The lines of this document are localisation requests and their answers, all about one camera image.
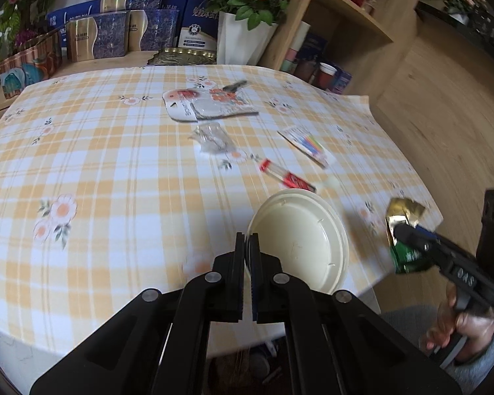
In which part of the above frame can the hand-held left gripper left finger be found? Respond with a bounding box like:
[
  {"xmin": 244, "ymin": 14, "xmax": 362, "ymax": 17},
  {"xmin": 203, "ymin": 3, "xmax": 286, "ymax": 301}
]
[{"xmin": 29, "ymin": 232, "xmax": 246, "ymax": 395}]

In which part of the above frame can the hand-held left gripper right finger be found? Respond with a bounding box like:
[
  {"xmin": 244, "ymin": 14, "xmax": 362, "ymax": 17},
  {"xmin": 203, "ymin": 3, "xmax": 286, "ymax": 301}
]
[{"xmin": 248, "ymin": 233, "xmax": 464, "ymax": 395}]

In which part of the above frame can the copper and teal planter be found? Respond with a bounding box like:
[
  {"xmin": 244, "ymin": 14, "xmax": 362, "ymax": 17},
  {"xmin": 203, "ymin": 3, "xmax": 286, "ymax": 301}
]
[{"xmin": 0, "ymin": 34, "xmax": 63, "ymax": 100}]

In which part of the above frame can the pink blossom plant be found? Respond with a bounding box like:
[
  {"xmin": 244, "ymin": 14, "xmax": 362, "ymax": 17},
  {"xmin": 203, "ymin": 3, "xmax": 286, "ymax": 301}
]
[{"xmin": 0, "ymin": 0, "xmax": 98, "ymax": 63}]

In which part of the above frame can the person's right hand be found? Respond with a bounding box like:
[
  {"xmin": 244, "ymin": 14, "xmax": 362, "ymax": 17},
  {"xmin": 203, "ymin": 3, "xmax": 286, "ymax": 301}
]
[{"xmin": 420, "ymin": 286, "xmax": 494, "ymax": 365}]

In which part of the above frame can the white faceted vase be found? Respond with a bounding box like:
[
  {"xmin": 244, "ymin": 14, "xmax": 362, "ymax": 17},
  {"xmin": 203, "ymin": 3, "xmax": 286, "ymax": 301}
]
[{"xmin": 217, "ymin": 11, "xmax": 279, "ymax": 67}]

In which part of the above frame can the dark blue box round emblem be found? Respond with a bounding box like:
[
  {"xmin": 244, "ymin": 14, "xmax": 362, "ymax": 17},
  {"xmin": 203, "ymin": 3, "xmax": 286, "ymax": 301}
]
[{"xmin": 177, "ymin": 6, "xmax": 220, "ymax": 50}]

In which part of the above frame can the clear plastic wrapper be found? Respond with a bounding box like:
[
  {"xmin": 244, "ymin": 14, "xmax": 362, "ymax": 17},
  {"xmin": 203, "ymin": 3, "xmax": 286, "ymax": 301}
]
[{"xmin": 190, "ymin": 124, "xmax": 238, "ymax": 156}]

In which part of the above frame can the small blue box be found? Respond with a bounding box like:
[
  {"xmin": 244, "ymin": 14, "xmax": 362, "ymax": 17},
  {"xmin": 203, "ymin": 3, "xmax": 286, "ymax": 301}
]
[{"xmin": 328, "ymin": 69, "xmax": 353, "ymax": 95}]

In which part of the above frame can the orange checked floral tablecloth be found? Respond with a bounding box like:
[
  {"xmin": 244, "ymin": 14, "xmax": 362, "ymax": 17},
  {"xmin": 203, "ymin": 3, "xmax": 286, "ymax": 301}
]
[{"xmin": 0, "ymin": 64, "xmax": 444, "ymax": 355}]

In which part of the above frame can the person's grey trouser leg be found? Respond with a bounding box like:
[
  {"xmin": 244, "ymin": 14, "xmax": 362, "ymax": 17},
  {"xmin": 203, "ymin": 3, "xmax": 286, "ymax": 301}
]
[{"xmin": 379, "ymin": 303, "xmax": 451, "ymax": 379}]

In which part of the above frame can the white table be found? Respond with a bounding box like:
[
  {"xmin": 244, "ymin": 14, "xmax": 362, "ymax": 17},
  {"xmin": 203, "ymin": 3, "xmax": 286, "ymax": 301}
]
[{"xmin": 0, "ymin": 286, "xmax": 380, "ymax": 395}]

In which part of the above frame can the white floral plastic packet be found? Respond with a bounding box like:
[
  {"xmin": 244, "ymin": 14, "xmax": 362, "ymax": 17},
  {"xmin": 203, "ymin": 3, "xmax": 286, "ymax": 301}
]
[{"xmin": 163, "ymin": 88, "xmax": 260, "ymax": 123}]

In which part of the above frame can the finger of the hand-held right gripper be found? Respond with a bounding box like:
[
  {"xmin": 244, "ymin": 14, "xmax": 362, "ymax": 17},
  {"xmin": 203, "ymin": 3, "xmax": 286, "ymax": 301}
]
[
  {"xmin": 395, "ymin": 222, "xmax": 447, "ymax": 256},
  {"xmin": 412, "ymin": 242, "xmax": 449, "ymax": 273}
]

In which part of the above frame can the colourful pen packet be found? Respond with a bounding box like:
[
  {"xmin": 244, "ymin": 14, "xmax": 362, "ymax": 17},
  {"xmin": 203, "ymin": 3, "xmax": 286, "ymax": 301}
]
[{"xmin": 277, "ymin": 127, "xmax": 334, "ymax": 170}]

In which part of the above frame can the stack of pastel paper cups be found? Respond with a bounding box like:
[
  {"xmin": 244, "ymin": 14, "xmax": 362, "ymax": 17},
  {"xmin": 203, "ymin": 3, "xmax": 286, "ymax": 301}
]
[{"xmin": 280, "ymin": 22, "xmax": 312, "ymax": 74}]

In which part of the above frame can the gold scalloped tray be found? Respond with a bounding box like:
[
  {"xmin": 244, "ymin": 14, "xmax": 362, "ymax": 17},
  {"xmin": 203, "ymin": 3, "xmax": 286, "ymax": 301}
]
[{"xmin": 147, "ymin": 48, "xmax": 218, "ymax": 67}]

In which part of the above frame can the red and white wrapper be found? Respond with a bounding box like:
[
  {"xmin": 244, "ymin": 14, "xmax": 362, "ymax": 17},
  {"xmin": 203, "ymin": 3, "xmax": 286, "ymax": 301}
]
[{"xmin": 258, "ymin": 157, "xmax": 317, "ymax": 194}]

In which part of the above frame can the dark red round bin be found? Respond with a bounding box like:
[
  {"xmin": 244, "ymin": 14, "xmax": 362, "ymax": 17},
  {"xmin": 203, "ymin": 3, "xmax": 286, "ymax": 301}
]
[{"xmin": 211, "ymin": 351, "xmax": 273, "ymax": 395}]

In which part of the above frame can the person's right forearm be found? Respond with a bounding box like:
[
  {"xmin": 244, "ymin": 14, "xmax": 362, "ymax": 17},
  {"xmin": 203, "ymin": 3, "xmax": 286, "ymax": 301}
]
[{"xmin": 451, "ymin": 317, "xmax": 494, "ymax": 395}]

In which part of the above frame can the wooden shelf unit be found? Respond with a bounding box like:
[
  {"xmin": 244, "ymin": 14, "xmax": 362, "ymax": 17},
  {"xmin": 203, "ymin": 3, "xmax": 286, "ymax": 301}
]
[{"xmin": 259, "ymin": 0, "xmax": 434, "ymax": 92}]

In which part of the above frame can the brown glass cup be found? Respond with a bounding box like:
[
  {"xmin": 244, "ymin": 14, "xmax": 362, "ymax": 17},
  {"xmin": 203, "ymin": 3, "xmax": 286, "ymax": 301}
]
[{"xmin": 296, "ymin": 59, "xmax": 318, "ymax": 82}]

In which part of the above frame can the cream round plastic lid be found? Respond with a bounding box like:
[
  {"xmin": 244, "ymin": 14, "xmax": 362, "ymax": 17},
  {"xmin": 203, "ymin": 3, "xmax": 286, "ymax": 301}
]
[{"xmin": 247, "ymin": 189, "xmax": 350, "ymax": 296}]

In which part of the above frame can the green and gold packet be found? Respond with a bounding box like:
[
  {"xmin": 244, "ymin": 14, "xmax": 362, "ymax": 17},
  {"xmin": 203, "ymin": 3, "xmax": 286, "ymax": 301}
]
[{"xmin": 385, "ymin": 197, "xmax": 431, "ymax": 275}]

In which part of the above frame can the small black object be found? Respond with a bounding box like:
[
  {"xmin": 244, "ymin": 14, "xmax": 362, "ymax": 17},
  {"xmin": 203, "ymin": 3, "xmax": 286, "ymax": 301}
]
[{"xmin": 220, "ymin": 79, "xmax": 249, "ymax": 93}]

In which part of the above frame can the red paper cup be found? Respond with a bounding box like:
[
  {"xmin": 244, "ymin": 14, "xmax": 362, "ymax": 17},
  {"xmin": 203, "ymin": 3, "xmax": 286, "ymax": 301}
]
[{"xmin": 315, "ymin": 62, "xmax": 339, "ymax": 90}]

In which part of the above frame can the black counter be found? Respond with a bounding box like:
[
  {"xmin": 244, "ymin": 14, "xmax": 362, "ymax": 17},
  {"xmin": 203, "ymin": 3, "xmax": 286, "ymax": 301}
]
[{"xmin": 419, "ymin": 2, "xmax": 494, "ymax": 67}]

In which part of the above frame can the blue flat gift box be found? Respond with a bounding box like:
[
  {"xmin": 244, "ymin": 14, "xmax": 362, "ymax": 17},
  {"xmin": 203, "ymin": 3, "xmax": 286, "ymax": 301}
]
[{"xmin": 47, "ymin": 5, "xmax": 105, "ymax": 46}]

